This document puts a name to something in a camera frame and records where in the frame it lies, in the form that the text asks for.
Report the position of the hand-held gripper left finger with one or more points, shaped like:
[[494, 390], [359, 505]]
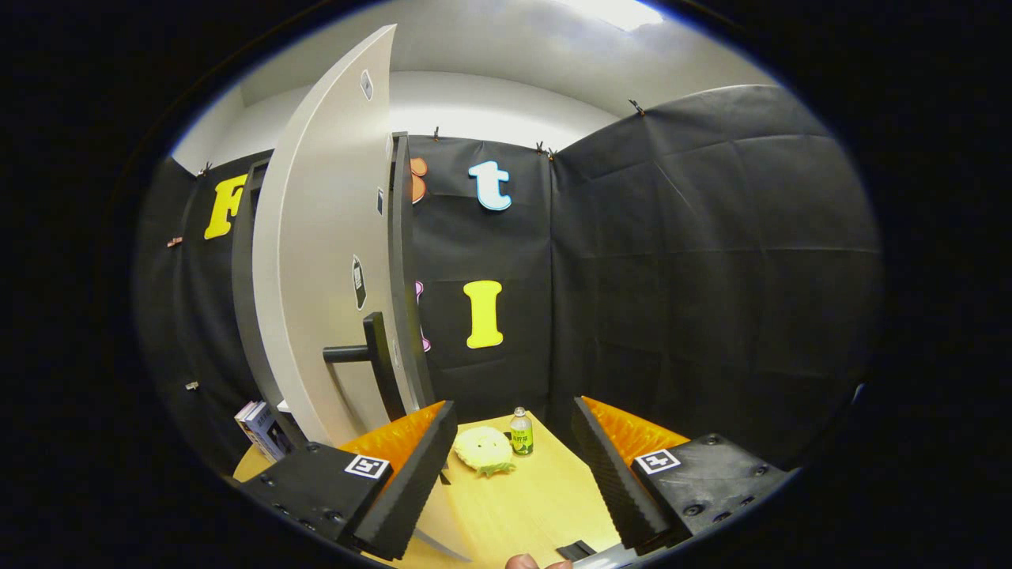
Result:
[[415, 482]]

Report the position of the green drink bottle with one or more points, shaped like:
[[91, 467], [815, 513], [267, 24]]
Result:
[[521, 435]]

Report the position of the grey shoe cabinet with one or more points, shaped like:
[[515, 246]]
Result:
[[407, 300]]

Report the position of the long ceiling light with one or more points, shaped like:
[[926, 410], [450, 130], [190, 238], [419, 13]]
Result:
[[617, 12]]

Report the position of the yellow plush toy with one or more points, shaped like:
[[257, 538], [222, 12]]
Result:
[[482, 450]]

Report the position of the beige shoe cabinet door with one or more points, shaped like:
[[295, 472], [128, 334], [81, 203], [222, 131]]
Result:
[[316, 276]]

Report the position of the white book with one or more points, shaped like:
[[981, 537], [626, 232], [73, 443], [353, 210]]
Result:
[[245, 419]]

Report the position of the blue book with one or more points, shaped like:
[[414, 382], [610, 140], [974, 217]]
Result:
[[269, 435]]

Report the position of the black backdrop cloth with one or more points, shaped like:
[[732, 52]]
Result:
[[672, 276]]

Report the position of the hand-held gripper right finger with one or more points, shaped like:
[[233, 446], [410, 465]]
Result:
[[613, 482]]

